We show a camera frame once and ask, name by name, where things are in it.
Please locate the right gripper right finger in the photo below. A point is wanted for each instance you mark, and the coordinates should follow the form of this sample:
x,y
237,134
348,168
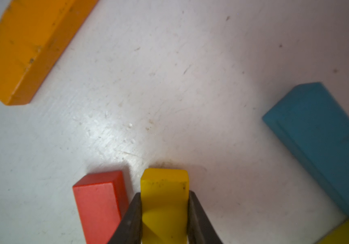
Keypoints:
x,y
199,228

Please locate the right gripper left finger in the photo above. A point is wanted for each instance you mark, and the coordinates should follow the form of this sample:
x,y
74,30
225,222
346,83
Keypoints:
x,y
129,230

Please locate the small red wooden block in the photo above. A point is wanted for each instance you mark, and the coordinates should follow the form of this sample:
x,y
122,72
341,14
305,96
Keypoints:
x,y
102,202

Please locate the golden yellow wooden block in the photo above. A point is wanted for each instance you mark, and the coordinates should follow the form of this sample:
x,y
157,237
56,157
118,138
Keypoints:
x,y
164,196

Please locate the lime yellow wooden block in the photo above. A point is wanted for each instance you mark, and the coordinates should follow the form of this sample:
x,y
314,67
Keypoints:
x,y
339,235

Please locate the teal wooden block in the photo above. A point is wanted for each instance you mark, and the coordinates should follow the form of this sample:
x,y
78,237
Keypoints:
x,y
315,129

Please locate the orange wooden block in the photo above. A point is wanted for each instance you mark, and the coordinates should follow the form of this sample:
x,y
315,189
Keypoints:
x,y
33,36

